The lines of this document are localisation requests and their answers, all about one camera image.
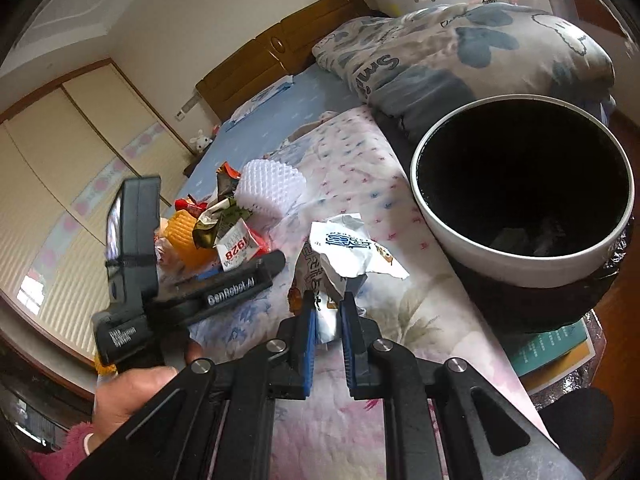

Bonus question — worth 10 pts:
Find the yellow foam fruit net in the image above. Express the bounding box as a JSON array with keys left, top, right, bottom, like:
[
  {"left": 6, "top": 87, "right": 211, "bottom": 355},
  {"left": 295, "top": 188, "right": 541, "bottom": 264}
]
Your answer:
[{"left": 162, "top": 210, "right": 221, "bottom": 268}]

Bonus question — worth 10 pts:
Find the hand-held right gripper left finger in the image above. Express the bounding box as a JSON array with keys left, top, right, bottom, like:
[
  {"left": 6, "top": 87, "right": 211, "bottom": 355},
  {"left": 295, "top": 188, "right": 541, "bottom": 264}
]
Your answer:
[{"left": 67, "top": 296, "right": 318, "bottom": 480}]

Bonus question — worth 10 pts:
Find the person's left forearm pink sleeve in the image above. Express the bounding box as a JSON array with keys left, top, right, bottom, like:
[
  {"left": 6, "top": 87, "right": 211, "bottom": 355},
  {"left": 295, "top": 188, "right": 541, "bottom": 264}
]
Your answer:
[{"left": 27, "top": 420, "right": 98, "bottom": 480}]

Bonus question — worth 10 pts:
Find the white quilt blue heart print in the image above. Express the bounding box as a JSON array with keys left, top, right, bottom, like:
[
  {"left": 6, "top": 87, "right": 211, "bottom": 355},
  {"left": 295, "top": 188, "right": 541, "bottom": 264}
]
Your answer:
[{"left": 311, "top": 2, "right": 617, "bottom": 146}]

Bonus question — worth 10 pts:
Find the teal book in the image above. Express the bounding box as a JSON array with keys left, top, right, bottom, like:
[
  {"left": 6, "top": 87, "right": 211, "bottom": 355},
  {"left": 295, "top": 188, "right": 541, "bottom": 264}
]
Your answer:
[{"left": 500, "top": 320, "right": 596, "bottom": 379}]

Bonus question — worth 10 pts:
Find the white round bin black liner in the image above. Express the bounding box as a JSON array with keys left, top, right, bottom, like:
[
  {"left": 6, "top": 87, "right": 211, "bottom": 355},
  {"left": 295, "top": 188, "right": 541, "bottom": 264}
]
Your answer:
[{"left": 410, "top": 94, "right": 635, "bottom": 288}]

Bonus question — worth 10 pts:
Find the dark wooden nightstand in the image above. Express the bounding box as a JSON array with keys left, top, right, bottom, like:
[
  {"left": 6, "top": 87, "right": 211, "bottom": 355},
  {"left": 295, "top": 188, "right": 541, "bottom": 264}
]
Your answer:
[{"left": 182, "top": 152, "right": 207, "bottom": 177}]

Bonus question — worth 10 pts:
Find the person's left hand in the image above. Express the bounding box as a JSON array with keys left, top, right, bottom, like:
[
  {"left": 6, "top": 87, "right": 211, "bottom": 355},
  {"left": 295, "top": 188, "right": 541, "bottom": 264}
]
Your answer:
[{"left": 92, "top": 337, "right": 206, "bottom": 453}]

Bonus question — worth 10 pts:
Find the cream sliding door wardrobe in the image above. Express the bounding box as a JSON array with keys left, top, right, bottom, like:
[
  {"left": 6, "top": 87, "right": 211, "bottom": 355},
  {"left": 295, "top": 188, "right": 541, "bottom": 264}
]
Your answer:
[{"left": 0, "top": 57, "right": 202, "bottom": 361}]

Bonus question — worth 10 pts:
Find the blue and white pillow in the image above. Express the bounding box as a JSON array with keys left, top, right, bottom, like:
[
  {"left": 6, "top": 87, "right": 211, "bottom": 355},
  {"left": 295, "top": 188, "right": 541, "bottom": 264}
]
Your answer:
[{"left": 220, "top": 75, "right": 296, "bottom": 132}]

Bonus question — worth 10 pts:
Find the gold and green wrapper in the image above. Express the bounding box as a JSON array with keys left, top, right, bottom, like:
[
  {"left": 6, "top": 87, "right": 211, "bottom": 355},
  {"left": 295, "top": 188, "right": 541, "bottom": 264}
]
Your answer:
[{"left": 192, "top": 195, "right": 251, "bottom": 252}]

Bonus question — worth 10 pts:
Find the floral pink quilt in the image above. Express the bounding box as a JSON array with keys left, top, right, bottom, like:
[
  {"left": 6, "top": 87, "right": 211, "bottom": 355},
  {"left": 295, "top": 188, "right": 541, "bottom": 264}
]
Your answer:
[{"left": 190, "top": 105, "right": 561, "bottom": 480}]

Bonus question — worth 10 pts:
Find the blue bedsheet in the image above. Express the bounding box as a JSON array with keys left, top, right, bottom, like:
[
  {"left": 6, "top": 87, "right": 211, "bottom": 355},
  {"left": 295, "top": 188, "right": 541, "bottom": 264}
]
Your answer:
[{"left": 186, "top": 62, "right": 372, "bottom": 202}]

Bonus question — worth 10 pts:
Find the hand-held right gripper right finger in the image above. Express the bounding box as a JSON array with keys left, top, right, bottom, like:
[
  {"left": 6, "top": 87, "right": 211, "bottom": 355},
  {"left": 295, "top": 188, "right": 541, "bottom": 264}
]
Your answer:
[{"left": 337, "top": 291, "right": 576, "bottom": 480}]

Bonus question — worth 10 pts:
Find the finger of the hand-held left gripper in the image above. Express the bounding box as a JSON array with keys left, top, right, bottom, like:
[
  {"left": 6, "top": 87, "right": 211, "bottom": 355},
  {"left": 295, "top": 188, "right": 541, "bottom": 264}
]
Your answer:
[{"left": 247, "top": 250, "right": 287, "bottom": 286}]

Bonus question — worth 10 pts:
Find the wooden headboard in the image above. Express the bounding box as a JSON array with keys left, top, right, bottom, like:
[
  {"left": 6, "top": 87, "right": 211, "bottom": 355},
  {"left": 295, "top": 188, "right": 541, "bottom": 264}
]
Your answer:
[{"left": 195, "top": 0, "right": 372, "bottom": 121}]

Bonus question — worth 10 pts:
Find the white snack wrapper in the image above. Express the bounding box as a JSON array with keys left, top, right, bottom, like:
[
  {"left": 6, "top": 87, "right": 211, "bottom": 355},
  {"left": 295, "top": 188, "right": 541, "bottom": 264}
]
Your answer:
[{"left": 287, "top": 212, "right": 411, "bottom": 346}]

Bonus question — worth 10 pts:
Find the white wrapper red print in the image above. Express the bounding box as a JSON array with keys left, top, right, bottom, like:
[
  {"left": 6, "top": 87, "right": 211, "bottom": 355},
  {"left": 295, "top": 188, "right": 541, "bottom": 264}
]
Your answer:
[{"left": 215, "top": 220, "right": 271, "bottom": 273}]

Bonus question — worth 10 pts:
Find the red snack wrapper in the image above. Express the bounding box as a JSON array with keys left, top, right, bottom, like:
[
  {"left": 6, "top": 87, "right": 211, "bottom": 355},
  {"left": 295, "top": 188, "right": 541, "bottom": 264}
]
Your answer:
[{"left": 174, "top": 197, "right": 211, "bottom": 214}]

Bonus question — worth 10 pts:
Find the orange and brown wrapper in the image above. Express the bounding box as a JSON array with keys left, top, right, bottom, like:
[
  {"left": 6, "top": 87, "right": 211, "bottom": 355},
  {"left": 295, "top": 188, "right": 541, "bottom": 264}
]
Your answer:
[{"left": 215, "top": 162, "right": 244, "bottom": 197}]

